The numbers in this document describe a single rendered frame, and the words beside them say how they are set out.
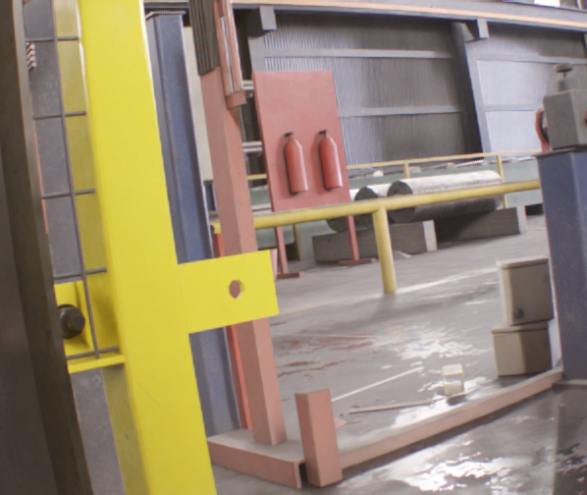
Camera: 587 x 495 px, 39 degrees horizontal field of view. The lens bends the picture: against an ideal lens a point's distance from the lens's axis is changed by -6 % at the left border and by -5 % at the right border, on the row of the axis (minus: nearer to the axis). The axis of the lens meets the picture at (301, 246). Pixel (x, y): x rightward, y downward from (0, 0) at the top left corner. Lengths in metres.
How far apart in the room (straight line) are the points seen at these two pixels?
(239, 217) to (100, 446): 0.53
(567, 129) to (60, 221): 1.14
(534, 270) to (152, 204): 1.72
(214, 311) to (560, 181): 1.42
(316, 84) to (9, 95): 8.03
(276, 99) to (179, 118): 6.22
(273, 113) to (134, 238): 7.45
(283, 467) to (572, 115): 0.99
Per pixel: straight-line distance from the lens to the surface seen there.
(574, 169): 1.96
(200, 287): 0.63
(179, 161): 1.82
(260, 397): 1.66
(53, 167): 1.34
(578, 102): 1.96
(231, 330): 1.90
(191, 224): 1.82
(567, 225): 1.98
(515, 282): 2.21
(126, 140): 0.56
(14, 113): 0.35
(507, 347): 2.21
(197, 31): 1.70
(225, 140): 1.63
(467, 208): 9.58
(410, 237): 8.90
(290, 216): 4.55
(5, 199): 0.37
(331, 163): 8.11
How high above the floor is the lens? 0.46
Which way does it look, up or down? 1 degrees down
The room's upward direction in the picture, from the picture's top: 8 degrees counter-clockwise
